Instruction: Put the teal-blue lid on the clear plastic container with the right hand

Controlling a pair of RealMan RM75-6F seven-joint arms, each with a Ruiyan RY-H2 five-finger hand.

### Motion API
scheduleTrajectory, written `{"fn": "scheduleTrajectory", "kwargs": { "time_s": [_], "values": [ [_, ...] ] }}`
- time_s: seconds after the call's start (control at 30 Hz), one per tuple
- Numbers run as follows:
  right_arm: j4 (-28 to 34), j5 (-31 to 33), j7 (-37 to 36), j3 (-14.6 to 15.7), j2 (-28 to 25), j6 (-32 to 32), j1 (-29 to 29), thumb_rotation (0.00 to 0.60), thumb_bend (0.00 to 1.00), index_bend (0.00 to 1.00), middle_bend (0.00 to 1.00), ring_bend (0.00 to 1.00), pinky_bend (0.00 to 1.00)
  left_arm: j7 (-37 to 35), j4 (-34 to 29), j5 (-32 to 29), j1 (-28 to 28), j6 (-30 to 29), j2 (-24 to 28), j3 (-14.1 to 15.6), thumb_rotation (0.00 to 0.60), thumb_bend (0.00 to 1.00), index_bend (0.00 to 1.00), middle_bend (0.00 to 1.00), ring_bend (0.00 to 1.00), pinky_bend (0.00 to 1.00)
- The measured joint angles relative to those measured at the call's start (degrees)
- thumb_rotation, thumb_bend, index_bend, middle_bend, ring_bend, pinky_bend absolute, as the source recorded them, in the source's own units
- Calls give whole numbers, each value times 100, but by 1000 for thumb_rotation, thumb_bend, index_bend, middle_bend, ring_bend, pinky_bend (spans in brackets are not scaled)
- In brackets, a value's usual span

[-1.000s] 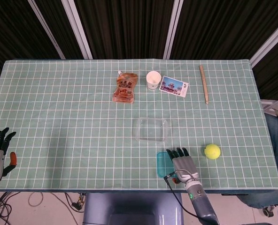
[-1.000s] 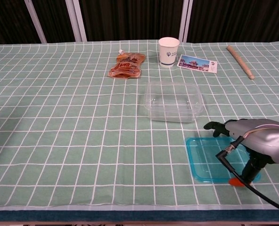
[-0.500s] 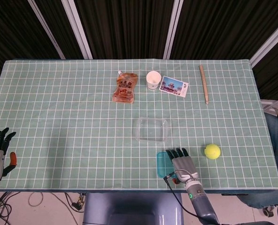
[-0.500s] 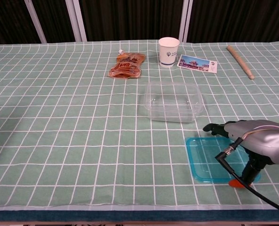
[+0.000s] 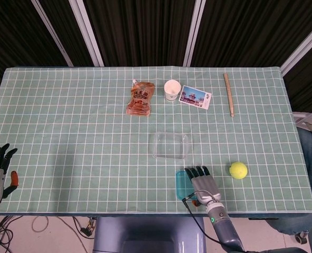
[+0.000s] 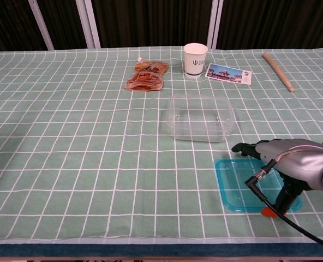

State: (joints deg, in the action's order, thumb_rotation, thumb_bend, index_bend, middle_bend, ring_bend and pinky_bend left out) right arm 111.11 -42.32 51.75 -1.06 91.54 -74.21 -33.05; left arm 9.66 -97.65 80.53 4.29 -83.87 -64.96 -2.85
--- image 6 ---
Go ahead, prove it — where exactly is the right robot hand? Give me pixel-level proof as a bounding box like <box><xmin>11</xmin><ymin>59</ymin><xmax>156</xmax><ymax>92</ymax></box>
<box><xmin>231</xmin><ymin>138</ymin><xmax>323</xmax><ymax>218</ymax></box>

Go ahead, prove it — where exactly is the blue plastic lid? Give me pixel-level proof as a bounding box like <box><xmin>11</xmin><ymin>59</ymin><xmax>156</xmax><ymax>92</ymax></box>
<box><xmin>213</xmin><ymin>158</ymin><xmax>302</xmax><ymax>212</ymax></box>

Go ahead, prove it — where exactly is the clear plastic container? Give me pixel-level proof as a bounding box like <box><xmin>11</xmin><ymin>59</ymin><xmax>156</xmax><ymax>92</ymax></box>
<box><xmin>165</xmin><ymin>94</ymin><xmax>236</xmax><ymax>143</ymax></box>

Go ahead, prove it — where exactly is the wooden rolling pin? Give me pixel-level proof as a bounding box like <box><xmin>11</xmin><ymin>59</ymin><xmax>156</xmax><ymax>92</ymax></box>
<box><xmin>261</xmin><ymin>52</ymin><xmax>296</xmax><ymax>93</ymax></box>

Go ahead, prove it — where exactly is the photo postcard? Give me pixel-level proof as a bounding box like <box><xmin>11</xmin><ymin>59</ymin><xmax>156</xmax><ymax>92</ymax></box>
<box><xmin>205</xmin><ymin>63</ymin><xmax>253</xmax><ymax>86</ymax></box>

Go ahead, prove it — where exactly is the white paper cup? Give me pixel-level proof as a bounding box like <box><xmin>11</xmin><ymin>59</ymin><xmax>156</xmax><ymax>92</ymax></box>
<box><xmin>183</xmin><ymin>43</ymin><xmax>208</xmax><ymax>79</ymax></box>

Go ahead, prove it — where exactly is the orange sauce pouch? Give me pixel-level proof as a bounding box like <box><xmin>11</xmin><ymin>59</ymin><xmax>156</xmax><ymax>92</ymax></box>
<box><xmin>124</xmin><ymin>57</ymin><xmax>170</xmax><ymax>93</ymax></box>

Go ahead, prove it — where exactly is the black pleated curtain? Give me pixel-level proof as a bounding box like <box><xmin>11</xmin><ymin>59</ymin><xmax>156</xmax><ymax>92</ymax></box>
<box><xmin>0</xmin><ymin>0</ymin><xmax>323</xmax><ymax>52</ymax></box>

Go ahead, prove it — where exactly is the green checked tablecloth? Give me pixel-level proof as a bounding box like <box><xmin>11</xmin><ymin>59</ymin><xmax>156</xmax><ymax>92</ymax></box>
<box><xmin>0</xmin><ymin>45</ymin><xmax>323</xmax><ymax>245</ymax></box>

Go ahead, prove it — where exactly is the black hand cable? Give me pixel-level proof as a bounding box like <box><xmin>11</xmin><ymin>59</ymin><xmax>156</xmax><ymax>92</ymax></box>
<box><xmin>244</xmin><ymin>159</ymin><xmax>323</xmax><ymax>251</ymax></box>

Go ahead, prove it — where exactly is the white frame post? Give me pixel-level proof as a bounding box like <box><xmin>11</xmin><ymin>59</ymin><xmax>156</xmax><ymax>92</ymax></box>
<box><xmin>27</xmin><ymin>0</ymin><xmax>55</xmax><ymax>51</ymax></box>
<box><xmin>75</xmin><ymin>0</ymin><xmax>101</xmax><ymax>49</ymax></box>
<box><xmin>206</xmin><ymin>0</ymin><xmax>224</xmax><ymax>50</ymax></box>

